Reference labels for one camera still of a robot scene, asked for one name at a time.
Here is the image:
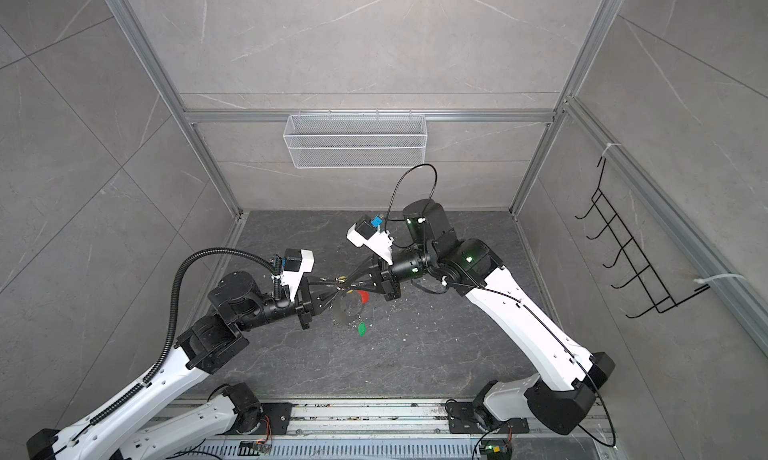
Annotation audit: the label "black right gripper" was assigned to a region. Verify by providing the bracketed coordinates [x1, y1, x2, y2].
[344, 246, 439, 301]

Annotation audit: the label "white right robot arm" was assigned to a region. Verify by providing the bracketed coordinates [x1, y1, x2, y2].
[341, 199, 615, 435]

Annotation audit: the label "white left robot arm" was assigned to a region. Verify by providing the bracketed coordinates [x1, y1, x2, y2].
[27, 272, 338, 459]

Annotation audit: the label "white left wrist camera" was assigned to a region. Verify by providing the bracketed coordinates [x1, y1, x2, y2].
[272, 248, 315, 302]

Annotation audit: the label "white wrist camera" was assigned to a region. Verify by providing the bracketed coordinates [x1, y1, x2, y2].
[272, 248, 315, 302]
[346, 214, 393, 265]

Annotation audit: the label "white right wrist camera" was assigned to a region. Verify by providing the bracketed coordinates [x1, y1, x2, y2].
[346, 214, 393, 265]

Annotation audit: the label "black corrugated cable conduit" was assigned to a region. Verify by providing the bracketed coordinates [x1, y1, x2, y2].
[86, 247, 277, 426]

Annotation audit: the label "black right camera cable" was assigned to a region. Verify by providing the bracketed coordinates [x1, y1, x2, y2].
[383, 162, 439, 221]

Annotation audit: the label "white wire mesh basket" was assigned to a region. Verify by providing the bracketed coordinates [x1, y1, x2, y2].
[283, 114, 428, 169]

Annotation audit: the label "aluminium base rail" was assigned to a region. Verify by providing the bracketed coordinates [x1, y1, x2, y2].
[149, 398, 541, 460]

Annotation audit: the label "black wire hook rack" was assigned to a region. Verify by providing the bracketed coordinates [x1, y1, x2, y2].
[575, 157, 711, 319]

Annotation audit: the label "aluminium frame profiles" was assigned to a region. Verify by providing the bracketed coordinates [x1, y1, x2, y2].
[106, 0, 767, 357]

